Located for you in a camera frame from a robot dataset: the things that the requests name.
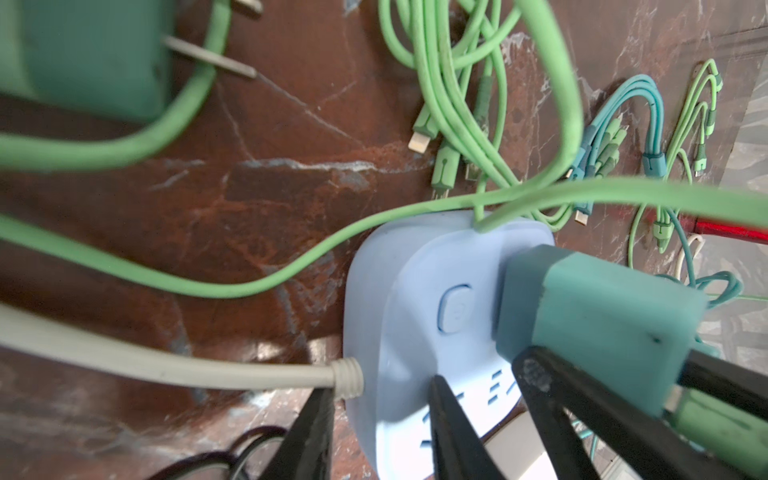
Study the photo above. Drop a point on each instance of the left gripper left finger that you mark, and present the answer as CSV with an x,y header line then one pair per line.
x,y
305,452

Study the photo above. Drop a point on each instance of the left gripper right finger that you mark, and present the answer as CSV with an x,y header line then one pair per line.
x,y
457,451

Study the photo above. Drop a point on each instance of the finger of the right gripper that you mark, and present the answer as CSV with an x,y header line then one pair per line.
x,y
728,382
553,388

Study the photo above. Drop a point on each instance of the mint teal plug adapter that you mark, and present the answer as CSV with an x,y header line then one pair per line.
x,y
629,330

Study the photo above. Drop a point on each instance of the green plug adapter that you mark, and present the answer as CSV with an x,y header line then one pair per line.
x,y
108,58

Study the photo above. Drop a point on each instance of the blue power strip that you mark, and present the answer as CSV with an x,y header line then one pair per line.
x,y
422,298

